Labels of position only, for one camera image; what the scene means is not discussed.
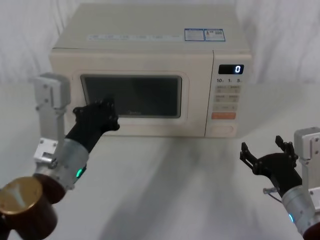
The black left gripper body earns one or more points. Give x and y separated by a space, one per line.
87 127

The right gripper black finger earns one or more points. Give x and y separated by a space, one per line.
250 157
287 147

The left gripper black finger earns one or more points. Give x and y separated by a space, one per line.
92 107
112 112

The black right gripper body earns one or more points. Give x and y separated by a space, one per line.
280 170

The white table cloth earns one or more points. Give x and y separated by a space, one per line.
162 187

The cream microwave oven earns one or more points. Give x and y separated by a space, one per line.
137 25

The white curtain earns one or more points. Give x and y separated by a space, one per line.
25 37

